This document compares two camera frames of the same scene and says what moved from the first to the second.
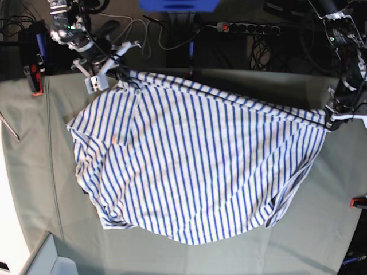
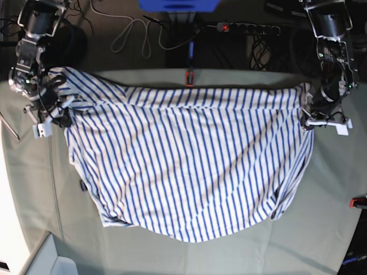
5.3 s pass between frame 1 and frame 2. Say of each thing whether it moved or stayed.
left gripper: moved
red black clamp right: stayed
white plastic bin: stayed
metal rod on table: stayed
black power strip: stayed
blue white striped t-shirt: moved
